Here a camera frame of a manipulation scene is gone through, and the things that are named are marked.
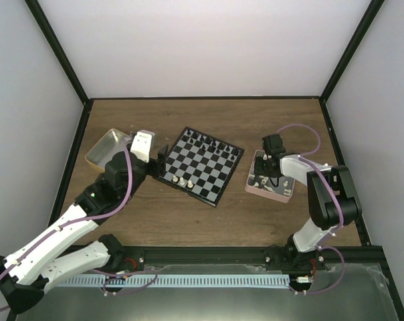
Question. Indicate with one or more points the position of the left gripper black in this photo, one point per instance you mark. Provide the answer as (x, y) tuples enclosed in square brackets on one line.
[(160, 165)]

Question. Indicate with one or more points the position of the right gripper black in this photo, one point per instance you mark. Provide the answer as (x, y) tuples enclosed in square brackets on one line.
[(258, 170)]

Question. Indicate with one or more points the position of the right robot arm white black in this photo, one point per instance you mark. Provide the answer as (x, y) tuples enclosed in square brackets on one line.
[(332, 197)]

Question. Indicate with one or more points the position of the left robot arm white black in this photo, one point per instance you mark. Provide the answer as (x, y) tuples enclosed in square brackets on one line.
[(28, 274)]

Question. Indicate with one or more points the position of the white chess pieces in tin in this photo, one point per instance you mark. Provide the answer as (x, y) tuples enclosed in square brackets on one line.
[(269, 185)]

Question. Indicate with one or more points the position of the black white chess board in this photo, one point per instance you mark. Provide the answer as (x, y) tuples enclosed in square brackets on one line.
[(210, 176)]

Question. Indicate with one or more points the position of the black chess pieces row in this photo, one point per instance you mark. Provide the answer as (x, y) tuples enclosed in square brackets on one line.
[(207, 145)]

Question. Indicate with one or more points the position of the pink metal tin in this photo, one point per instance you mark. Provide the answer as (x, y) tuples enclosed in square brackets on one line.
[(269, 187)]

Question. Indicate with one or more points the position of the yellow metal tin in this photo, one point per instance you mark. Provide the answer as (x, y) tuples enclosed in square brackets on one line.
[(103, 151)]

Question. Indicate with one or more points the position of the metal front plate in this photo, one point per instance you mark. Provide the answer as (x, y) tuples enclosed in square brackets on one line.
[(340, 292)]

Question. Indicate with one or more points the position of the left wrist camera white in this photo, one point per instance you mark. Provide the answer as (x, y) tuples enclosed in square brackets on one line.
[(141, 145)]

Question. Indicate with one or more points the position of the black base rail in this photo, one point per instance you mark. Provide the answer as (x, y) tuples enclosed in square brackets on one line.
[(274, 257)]

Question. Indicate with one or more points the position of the light blue slotted cable duct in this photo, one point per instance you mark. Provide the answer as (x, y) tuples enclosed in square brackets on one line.
[(269, 281)]

